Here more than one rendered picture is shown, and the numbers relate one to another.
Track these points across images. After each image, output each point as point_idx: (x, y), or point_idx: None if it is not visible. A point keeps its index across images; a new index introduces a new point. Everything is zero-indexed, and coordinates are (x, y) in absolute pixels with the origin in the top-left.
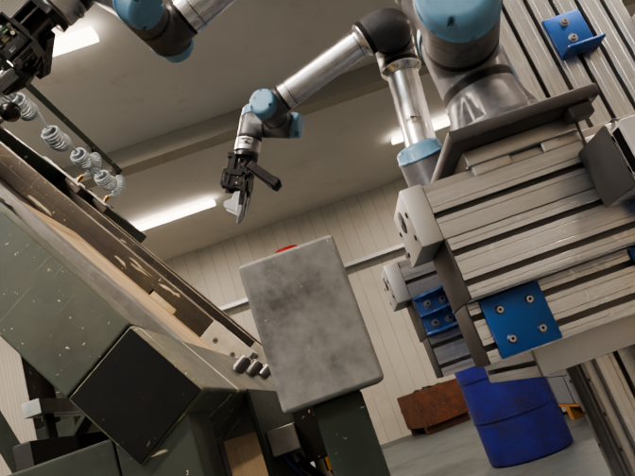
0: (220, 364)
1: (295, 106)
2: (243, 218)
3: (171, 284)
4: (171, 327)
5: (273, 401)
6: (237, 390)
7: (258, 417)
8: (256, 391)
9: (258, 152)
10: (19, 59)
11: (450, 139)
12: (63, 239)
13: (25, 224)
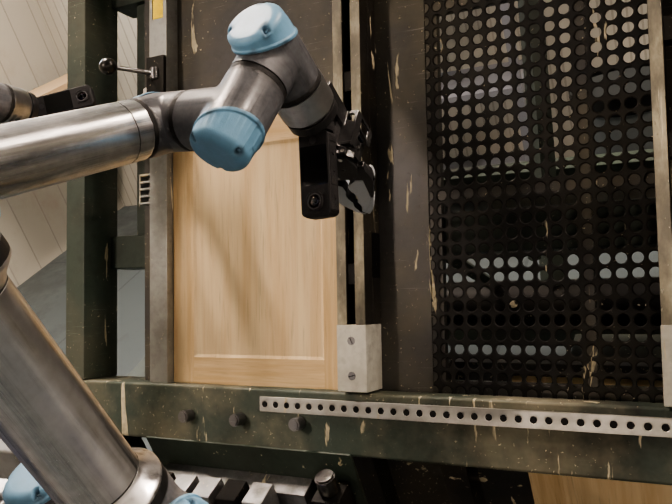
0: (161, 407)
1: (142, 157)
2: (363, 211)
3: (336, 248)
4: (265, 320)
5: (231, 453)
6: (124, 435)
7: (157, 453)
8: (170, 440)
9: (294, 127)
10: None
11: None
12: (160, 244)
13: (79, 284)
